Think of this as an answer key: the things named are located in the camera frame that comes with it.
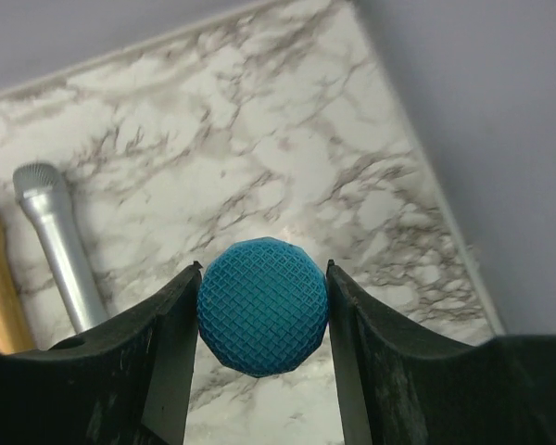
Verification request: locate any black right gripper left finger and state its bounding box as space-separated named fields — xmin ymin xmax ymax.
xmin=0 ymin=262 xmax=201 ymax=444

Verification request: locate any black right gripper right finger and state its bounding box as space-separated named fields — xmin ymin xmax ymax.
xmin=326 ymin=264 xmax=556 ymax=444

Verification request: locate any blue foam-head microphone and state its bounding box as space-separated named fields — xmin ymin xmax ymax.
xmin=196 ymin=237 xmax=329 ymax=377

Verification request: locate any silver mesh-head microphone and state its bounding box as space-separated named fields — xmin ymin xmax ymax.
xmin=13 ymin=162 xmax=108 ymax=333

